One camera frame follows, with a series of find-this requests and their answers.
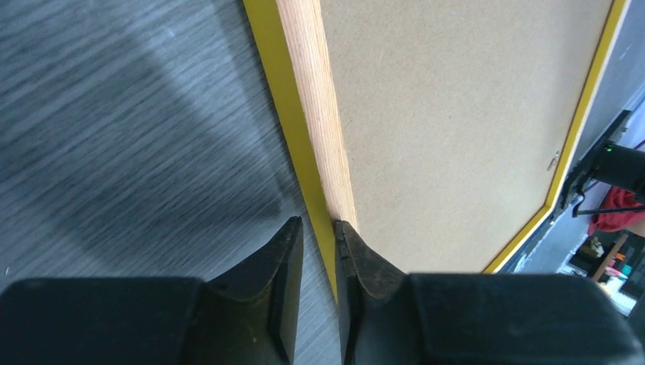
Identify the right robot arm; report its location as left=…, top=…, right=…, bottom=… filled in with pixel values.
left=592, top=144, right=644, bottom=195

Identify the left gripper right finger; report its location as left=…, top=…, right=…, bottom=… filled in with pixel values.
left=334, top=221, right=431, bottom=364

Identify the yellow wooden picture frame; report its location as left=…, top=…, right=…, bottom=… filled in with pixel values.
left=244, top=1, right=631, bottom=284

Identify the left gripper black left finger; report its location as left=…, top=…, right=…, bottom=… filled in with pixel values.
left=181, top=216, right=303, bottom=364

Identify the brown backing board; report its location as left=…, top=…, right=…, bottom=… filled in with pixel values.
left=321, top=1, right=613, bottom=272

